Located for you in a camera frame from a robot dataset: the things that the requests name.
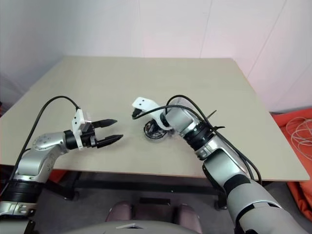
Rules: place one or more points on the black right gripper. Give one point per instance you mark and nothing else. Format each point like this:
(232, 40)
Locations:
(156, 124)

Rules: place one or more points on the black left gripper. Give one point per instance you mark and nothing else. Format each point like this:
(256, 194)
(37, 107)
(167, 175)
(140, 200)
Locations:
(89, 137)

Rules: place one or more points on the grey round motor rotor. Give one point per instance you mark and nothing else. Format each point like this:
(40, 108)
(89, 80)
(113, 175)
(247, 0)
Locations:
(152, 132)

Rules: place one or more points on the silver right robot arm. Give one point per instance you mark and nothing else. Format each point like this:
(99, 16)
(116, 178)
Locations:
(224, 163)

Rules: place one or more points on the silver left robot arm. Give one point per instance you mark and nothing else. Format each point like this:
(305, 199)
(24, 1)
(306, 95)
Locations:
(31, 161)

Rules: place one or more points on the orange-red fabric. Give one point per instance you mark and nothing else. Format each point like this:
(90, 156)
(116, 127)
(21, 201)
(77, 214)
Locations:
(58, 175)

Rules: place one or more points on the dark maroon rounded shape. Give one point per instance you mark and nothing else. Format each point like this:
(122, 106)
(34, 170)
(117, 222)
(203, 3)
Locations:
(189, 217)
(119, 210)

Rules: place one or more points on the silver robot torso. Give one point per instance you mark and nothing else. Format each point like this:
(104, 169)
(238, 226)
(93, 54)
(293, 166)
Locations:
(102, 228)

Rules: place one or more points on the dark red object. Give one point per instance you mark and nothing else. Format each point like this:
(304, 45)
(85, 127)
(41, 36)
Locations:
(1, 109)

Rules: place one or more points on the orange fabric beanbag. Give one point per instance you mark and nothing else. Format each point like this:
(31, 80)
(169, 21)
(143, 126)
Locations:
(282, 122)

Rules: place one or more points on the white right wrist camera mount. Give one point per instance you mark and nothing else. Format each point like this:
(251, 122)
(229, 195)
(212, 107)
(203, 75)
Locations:
(143, 102)

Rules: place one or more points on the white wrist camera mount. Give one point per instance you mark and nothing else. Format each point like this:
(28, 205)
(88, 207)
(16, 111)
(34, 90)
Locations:
(78, 122)
(143, 102)

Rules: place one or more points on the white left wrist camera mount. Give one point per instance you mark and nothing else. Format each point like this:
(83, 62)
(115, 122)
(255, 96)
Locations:
(78, 122)

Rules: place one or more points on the black metal table frame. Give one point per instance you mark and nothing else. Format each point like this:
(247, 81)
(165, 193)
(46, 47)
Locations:
(146, 185)

